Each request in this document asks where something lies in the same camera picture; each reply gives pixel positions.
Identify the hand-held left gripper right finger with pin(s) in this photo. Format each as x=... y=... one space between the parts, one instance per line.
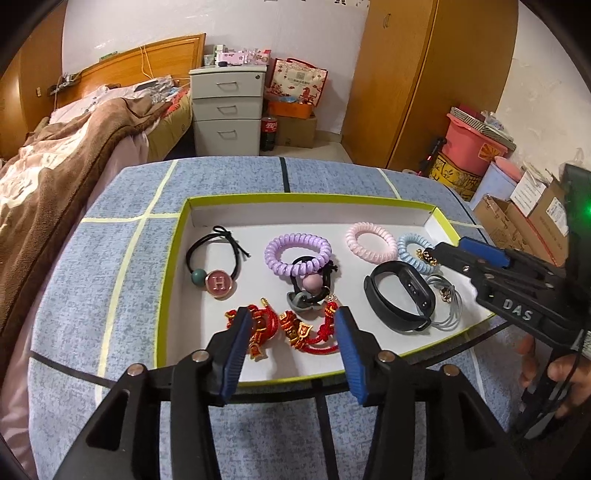
x=351 y=355

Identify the wooden bed headboard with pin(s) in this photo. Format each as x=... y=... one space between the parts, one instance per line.
x=161 y=55

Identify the yellow-green cardboard box tray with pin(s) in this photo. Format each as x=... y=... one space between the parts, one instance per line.
x=258 y=230

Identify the cola bottle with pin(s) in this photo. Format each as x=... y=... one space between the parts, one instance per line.
x=269 y=134

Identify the orange box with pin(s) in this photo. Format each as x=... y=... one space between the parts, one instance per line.
x=291 y=109

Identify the pink plastic bucket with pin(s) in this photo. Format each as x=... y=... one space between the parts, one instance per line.
x=466 y=143

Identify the brown fleece blanket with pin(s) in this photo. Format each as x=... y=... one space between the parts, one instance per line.
x=55 y=194

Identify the black fitness band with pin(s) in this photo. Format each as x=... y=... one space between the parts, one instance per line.
x=411 y=281

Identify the red patterned gift bag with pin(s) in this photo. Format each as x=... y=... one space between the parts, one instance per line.
x=298 y=81

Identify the person's right hand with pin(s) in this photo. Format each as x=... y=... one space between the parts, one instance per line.
x=561 y=369

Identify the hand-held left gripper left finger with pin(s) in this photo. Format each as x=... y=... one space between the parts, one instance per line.
x=235 y=355

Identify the pink flat box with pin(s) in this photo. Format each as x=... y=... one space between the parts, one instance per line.
x=242 y=56

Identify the brown cardboard box white label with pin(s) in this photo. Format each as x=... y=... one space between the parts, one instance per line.
x=551 y=212

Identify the grey three-drawer nightstand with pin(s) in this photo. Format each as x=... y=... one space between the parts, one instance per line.
x=226 y=110

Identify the yellow black patterned box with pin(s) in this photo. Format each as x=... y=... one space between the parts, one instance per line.
x=455 y=177

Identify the gold bead charm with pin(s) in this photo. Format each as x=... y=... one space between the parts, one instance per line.
x=425 y=258

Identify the wooden wardrobe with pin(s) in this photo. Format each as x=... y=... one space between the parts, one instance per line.
x=415 y=83

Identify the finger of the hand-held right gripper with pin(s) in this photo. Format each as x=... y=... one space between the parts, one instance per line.
x=450 y=258
x=485 y=251

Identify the long open cardboard box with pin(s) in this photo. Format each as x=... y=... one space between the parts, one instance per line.
x=508 y=226

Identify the light blue bucket pink lid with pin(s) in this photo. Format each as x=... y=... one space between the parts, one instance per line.
x=491 y=184

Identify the small brown cardboard box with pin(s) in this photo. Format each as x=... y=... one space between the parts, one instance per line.
x=298 y=131

